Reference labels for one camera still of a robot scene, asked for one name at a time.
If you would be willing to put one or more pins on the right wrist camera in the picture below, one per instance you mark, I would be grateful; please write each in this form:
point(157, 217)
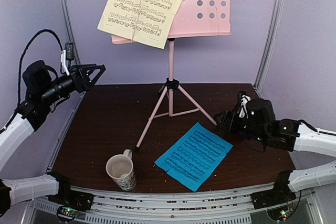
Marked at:
point(243, 99)

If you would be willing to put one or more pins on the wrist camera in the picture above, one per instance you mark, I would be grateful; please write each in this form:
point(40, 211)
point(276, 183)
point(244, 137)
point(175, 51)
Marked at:
point(243, 99)
point(67, 56)

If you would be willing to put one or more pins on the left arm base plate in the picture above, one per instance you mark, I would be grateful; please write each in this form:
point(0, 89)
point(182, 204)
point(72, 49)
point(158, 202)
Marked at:
point(77, 200)

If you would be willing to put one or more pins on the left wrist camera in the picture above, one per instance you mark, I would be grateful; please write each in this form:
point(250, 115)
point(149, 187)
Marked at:
point(67, 56)

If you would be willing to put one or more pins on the right round circuit board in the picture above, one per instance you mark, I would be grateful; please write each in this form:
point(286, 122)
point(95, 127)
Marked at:
point(279, 214)

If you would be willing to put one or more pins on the left aluminium corner post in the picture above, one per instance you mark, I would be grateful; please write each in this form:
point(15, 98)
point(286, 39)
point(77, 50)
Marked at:
point(69, 30)

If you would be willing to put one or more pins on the dark red wooden metronome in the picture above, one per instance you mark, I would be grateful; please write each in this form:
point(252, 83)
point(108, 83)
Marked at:
point(235, 136)

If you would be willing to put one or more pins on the round circuit board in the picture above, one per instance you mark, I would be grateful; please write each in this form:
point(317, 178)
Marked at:
point(279, 214)
point(66, 214)

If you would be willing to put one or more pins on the right aluminium corner post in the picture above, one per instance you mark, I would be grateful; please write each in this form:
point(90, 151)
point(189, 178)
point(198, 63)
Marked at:
point(269, 44)

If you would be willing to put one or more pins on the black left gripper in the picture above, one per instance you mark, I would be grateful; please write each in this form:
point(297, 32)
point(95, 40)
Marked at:
point(83, 83)

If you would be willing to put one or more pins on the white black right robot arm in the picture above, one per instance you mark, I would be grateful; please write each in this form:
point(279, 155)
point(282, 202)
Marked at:
point(255, 120)

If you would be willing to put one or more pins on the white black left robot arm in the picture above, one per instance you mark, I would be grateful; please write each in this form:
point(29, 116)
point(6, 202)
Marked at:
point(43, 95)

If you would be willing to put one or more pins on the left round circuit board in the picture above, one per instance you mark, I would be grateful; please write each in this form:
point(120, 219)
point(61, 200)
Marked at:
point(66, 214)

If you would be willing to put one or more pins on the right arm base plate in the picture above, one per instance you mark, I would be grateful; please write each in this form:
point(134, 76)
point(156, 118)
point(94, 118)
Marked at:
point(269, 198)

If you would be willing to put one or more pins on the aluminium corner post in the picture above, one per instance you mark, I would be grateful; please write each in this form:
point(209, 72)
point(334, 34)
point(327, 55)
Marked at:
point(69, 30)
point(269, 44)

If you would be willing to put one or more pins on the white patterned ceramic mug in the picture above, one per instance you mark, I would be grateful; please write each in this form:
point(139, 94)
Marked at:
point(120, 169)

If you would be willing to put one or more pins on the yellow sheet music page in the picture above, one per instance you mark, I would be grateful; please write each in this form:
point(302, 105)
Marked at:
point(144, 21)

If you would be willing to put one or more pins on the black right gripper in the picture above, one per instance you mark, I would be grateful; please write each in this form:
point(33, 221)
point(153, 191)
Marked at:
point(226, 121)

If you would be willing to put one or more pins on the blue sheet music page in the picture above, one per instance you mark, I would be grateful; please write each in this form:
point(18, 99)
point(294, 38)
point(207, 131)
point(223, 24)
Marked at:
point(194, 157)

